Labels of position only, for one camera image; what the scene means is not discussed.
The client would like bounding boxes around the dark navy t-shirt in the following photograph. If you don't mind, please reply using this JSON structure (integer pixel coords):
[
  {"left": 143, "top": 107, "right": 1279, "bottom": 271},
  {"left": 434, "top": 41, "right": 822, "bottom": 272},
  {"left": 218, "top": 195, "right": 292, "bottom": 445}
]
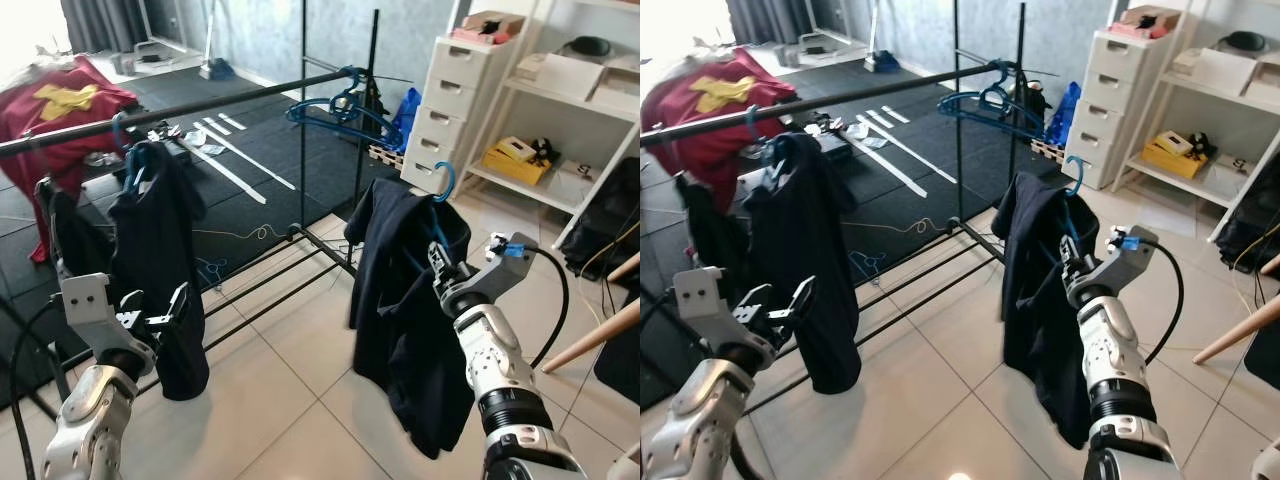
[
  {"left": 745, "top": 135, "right": 863, "bottom": 394},
  {"left": 108, "top": 145, "right": 211, "bottom": 401}
]

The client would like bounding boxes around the yellow flat box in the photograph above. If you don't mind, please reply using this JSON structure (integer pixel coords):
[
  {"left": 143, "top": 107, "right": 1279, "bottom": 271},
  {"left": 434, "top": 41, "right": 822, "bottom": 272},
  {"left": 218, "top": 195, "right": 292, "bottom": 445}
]
[
  {"left": 1140, "top": 132, "right": 1201, "bottom": 181},
  {"left": 483, "top": 137, "right": 553, "bottom": 187}
]

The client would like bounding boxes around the blue plastic hanger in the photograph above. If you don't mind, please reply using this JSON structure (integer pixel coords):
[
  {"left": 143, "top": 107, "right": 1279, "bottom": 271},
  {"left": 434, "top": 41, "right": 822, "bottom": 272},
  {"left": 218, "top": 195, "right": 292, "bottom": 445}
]
[
  {"left": 287, "top": 68, "right": 401, "bottom": 151},
  {"left": 938, "top": 62, "right": 1051, "bottom": 141},
  {"left": 945, "top": 68, "right": 1051, "bottom": 141},
  {"left": 428, "top": 160, "right": 459, "bottom": 251},
  {"left": 745, "top": 105, "right": 801, "bottom": 166},
  {"left": 295, "top": 75, "right": 401, "bottom": 151},
  {"left": 1060, "top": 155, "right": 1089, "bottom": 241},
  {"left": 110, "top": 112, "right": 156, "bottom": 196}
]

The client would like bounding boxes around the pink brown cardboard box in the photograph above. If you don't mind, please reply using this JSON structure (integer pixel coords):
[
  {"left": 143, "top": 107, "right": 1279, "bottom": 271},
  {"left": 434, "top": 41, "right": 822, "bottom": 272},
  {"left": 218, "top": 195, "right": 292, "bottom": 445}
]
[
  {"left": 1108, "top": 5, "right": 1183, "bottom": 41},
  {"left": 452, "top": 10, "right": 528, "bottom": 46}
]

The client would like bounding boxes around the grey curtain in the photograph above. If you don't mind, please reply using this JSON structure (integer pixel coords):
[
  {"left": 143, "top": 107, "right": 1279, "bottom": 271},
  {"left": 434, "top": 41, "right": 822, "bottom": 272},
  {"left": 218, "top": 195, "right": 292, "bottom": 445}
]
[
  {"left": 725, "top": 0, "right": 816, "bottom": 46},
  {"left": 60, "top": 0, "right": 146, "bottom": 53}
]

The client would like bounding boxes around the white flat strip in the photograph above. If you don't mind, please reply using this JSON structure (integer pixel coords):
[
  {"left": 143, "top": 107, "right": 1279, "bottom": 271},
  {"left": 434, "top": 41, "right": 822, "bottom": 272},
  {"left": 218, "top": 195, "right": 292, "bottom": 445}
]
[
  {"left": 870, "top": 118, "right": 959, "bottom": 186},
  {"left": 165, "top": 135, "right": 268, "bottom": 205},
  {"left": 205, "top": 128, "right": 298, "bottom": 191},
  {"left": 850, "top": 130, "right": 929, "bottom": 199}
]

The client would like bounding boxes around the black metal clothes rack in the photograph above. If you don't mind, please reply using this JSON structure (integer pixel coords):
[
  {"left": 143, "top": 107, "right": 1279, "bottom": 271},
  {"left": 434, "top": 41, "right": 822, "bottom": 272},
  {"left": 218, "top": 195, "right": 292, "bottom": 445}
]
[
  {"left": 640, "top": 0, "right": 1031, "bottom": 416},
  {"left": 0, "top": 0, "right": 386, "bottom": 401}
]

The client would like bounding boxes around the blue bag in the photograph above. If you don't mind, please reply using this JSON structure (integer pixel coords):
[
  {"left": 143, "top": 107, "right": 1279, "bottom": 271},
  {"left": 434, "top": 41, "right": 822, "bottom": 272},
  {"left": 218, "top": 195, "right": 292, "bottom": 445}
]
[
  {"left": 388, "top": 88, "right": 423, "bottom": 153},
  {"left": 1045, "top": 82, "right": 1083, "bottom": 149}
]

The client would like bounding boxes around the black seat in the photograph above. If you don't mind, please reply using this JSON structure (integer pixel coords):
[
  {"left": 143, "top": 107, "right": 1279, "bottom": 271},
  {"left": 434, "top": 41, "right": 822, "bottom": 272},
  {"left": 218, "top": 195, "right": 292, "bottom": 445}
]
[
  {"left": 1245, "top": 320, "right": 1280, "bottom": 391},
  {"left": 593, "top": 320, "right": 641, "bottom": 403}
]

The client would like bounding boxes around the dark navy polo shirt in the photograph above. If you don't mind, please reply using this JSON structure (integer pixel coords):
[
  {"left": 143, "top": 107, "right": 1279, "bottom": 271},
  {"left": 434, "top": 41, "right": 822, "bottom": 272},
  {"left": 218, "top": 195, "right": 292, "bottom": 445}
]
[
  {"left": 345, "top": 178, "right": 476, "bottom": 461},
  {"left": 992, "top": 170, "right": 1101, "bottom": 451}
]

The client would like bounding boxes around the long wooden furniture leg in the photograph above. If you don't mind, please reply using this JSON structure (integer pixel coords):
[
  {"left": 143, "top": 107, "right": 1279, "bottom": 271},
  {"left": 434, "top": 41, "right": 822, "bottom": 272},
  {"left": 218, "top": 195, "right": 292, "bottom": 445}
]
[
  {"left": 1192, "top": 295, "right": 1280, "bottom": 366},
  {"left": 540, "top": 295, "right": 641, "bottom": 374}
]

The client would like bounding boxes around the white drawer chest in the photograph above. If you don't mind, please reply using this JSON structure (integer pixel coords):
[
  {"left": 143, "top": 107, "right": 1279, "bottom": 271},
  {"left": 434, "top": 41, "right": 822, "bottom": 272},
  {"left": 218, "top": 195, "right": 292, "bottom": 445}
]
[
  {"left": 400, "top": 35, "right": 513, "bottom": 196},
  {"left": 1060, "top": 28, "right": 1166, "bottom": 191}
]

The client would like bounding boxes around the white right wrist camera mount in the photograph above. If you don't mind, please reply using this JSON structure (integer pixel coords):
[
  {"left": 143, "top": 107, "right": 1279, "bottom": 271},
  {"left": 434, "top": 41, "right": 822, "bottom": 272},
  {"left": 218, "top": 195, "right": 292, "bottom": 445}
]
[
  {"left": 455, "top": 232, "right": 541, "bottom": 301},
  {"left": 1075, "top": 225, "right": 1161, "bottom": 301}
]

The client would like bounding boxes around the black garment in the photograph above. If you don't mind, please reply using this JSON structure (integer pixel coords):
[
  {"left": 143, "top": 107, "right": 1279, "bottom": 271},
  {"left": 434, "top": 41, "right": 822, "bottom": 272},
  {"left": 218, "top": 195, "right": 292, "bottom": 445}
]
[
  {"left": 675, "top": 172, "right": 751, "bottom": 281},
  {"left": 35, "top": 178, "right": 113, "bottom": 286}
]

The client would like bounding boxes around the white open shelf unit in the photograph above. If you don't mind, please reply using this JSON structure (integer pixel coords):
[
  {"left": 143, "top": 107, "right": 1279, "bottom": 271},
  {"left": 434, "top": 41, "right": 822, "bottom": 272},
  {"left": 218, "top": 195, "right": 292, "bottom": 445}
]
[
  {"left": 1120, "top": 0, "right": 1280, "bottom": 241},
  {"left": 465, "top": 0, "right": 641, "bottom": 251}
]

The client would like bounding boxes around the white metal stand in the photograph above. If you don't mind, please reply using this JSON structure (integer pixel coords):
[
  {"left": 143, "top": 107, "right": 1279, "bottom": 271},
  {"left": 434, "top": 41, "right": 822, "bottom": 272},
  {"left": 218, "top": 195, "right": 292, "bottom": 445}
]
[
  {"left": 108, "top": 38, "right": 191, "bottom": 76},
  {"left": 790, "top": 35, "right": 861, "bottom": 63}
]

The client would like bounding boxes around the white mop with blue head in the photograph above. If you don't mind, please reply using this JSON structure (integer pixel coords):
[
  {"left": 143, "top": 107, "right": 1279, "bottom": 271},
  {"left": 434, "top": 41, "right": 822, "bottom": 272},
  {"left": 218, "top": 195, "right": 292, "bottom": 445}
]
[
  {"left": 865, "top": 0, "right": 901, "bottom": 73},
  {"left": 198, "top": 0, "right": 238, "bottom": 81}
]

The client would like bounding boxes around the red garment with yellow print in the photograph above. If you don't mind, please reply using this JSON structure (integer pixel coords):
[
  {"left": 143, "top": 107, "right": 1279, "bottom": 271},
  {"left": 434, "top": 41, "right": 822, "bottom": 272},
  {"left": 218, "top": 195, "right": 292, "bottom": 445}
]
[
  {"left": 0, "top": 55, "right": 139, "bottom": 263},
  {"left": 640, "top": 48, "right": 791, "bottom": 216}
]

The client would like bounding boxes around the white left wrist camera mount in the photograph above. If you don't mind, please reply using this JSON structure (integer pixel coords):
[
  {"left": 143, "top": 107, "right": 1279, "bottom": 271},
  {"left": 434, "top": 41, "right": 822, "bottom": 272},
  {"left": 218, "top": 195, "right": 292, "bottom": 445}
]
[
  {"left": 672, "top": 265, "right": 776, "bottom": 351},
  {"left": 60, "top": 272, "right": 159, "bottom": 353}
]

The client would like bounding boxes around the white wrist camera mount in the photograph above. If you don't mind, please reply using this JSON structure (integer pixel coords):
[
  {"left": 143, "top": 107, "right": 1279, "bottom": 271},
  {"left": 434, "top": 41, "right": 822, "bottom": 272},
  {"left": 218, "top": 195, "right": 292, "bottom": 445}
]
[
  {"left": 60, "top": 272, "right": 159, "bottom": 353},
  {"left": 672, "top": 265, "right": 776, "bottom": 351},
  {"left": 455, "top": 232, "right": 541, "bottom": 301},
  {"left": 1075, "top": 225, "right": 1161, "bottom": 301}
]

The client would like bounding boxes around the black floor mat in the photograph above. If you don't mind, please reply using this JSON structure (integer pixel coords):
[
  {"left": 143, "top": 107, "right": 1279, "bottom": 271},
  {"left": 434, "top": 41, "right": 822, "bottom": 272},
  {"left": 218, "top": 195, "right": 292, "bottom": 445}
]
[
  {"left": 640, "top": 58, "right": 1061, "bottom": 331},
  {"left": 0, "top": 65, "right": 411, "bottom": 401}
]

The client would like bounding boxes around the thin yellowish cord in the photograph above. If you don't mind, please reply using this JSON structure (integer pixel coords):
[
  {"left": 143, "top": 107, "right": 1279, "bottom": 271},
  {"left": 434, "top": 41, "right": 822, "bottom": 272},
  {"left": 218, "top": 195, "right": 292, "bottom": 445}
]
[
  {"left": 195, "top": 222, "right": 291, "bottom": 246},
  {"left": 865, "top": 215, "right": 966, "bottom": 241}
]

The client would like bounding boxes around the large black bag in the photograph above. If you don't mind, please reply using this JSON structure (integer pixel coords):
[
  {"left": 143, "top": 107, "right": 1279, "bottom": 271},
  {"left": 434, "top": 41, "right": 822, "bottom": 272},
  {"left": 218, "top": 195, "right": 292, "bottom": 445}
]
[
  {"left": 1215, "top": 150, "right": 1280, "bottom": 271},
  {"left": 560, "top": 158, "right": 641, "bottom": 283}
]

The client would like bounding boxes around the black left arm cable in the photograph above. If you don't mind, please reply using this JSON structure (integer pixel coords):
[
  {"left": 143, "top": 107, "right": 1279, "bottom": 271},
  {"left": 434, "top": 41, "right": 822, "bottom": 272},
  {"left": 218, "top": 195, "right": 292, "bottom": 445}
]
[{"left": 8, "top": 295, "right": 71, "bottom": 480}]

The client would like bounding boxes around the white flat box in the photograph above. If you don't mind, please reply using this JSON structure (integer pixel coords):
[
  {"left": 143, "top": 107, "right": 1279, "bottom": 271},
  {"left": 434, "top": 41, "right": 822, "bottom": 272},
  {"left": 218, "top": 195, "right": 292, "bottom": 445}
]
[
  {"left": 1170, "top": 47, "right": 1261, "bottom": 96},
  {"left": 515, "top": 52, "right": 608, "bottom": 101}
]

